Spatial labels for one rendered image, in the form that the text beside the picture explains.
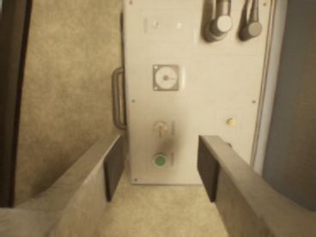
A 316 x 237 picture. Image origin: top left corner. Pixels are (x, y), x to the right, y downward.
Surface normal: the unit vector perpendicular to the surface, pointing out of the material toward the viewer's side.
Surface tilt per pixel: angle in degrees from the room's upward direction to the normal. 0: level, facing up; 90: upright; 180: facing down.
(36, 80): 0
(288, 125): 75
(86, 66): 0
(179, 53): 0
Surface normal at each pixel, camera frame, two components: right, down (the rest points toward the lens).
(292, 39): -0.97, 0.05
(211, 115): -0.01, 0.22
